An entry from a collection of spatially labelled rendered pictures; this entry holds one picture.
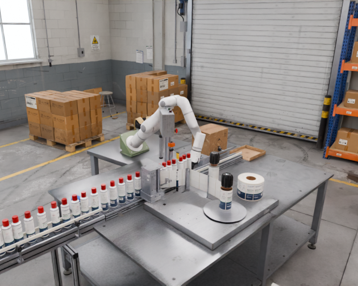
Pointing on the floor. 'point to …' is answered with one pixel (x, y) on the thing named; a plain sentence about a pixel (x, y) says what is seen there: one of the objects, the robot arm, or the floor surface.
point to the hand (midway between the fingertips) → (191, 167)
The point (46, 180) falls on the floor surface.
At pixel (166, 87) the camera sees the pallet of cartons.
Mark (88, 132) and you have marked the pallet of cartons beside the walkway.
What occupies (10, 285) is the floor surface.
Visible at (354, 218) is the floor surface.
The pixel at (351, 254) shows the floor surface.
